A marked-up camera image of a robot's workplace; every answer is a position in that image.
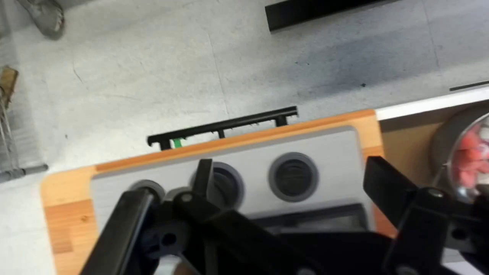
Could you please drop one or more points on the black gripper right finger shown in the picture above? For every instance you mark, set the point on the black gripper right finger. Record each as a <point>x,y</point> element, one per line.
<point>391,188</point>

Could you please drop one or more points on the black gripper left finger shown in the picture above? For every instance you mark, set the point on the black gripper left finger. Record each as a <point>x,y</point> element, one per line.
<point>201,177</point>

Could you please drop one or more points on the pink plush doll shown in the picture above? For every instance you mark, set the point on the pink plush doll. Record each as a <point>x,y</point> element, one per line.
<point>470,157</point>

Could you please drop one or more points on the grey toy stove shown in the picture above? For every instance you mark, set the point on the grey toy stove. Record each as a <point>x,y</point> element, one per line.
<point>330,153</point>

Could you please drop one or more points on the green tape piece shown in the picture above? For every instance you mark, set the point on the green tape piece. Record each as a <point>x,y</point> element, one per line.
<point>175,142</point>

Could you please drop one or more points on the white toy sink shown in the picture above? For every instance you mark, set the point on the white toy sink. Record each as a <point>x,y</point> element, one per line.
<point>432,104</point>

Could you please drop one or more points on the grey tripod pole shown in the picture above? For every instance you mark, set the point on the grey tripod pole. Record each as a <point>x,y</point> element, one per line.
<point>20,171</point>

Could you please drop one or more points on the black perforated table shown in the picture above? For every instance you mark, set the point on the black perforated table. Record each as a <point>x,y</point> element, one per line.
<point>314,9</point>

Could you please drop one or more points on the grey stand foot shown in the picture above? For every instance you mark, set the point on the grey stand foot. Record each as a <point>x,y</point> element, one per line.
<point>47,15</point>

